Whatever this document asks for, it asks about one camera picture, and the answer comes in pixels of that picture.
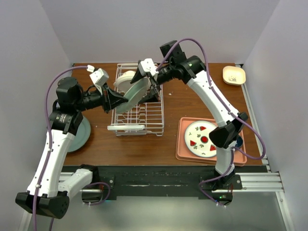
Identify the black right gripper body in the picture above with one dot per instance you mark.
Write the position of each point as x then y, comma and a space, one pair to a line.
164, 76

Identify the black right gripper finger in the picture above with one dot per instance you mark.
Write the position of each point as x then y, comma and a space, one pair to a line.
153, 95
140, 72

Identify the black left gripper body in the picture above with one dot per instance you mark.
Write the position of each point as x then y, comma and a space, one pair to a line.
94, 98

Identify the floral plate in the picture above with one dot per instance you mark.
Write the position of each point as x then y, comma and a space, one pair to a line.
134, 95

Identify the cream plate with blue swirl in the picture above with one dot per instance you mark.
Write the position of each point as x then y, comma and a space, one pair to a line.
122, 83

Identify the white wire dish rack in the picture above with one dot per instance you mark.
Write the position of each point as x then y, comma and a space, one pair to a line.
142, 119

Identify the plain teal green plate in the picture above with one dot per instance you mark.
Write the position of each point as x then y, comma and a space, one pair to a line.
82, 136

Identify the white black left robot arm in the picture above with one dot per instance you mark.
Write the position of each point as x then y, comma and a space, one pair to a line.
45, 195

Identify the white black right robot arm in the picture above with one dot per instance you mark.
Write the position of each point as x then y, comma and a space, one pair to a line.
194, 72

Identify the white watermelon pattern plate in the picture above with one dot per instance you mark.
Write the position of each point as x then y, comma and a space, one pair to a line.
197, 139

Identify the pink plastic tray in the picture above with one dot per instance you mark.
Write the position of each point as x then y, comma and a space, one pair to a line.
182, 152

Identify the cream square panda bowl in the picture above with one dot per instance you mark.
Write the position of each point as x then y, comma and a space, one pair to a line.
233, 75

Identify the dark blue ceramic mug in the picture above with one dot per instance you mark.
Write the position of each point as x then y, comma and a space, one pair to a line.
239, 142

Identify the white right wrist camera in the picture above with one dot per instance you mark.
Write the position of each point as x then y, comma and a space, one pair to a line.
147, 66

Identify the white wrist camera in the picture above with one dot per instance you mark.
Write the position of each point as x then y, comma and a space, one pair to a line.
98, 76
147, 66

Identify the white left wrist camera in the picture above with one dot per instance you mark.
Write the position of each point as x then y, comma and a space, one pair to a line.
98, 76

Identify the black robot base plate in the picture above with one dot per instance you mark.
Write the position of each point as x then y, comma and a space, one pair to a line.
161, 181

